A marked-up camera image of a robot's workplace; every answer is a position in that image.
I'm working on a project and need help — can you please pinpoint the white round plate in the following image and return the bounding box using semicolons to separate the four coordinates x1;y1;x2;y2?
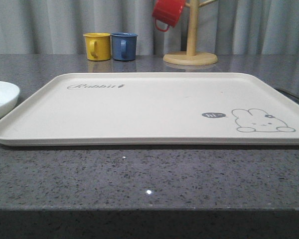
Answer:
0;81;20;118

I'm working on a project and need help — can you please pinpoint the beige rabbit serving tray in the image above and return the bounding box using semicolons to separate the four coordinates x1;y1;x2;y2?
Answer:
0;73;299;146

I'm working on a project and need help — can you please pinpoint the wooden mug tree stand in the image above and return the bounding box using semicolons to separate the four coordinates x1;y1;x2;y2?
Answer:
163;0;218;66

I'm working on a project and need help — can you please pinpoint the blue mug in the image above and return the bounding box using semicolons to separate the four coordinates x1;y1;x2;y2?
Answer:
111;32;138;61

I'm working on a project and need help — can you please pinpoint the yellow mug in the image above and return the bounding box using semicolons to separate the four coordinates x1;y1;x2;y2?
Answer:
83;33;111;61

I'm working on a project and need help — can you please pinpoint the red hanging mug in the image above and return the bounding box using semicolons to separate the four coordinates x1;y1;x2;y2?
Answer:
151;0;186;32

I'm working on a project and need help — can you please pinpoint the grey curtain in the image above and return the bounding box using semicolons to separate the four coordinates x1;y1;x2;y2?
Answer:
0;0;299;55

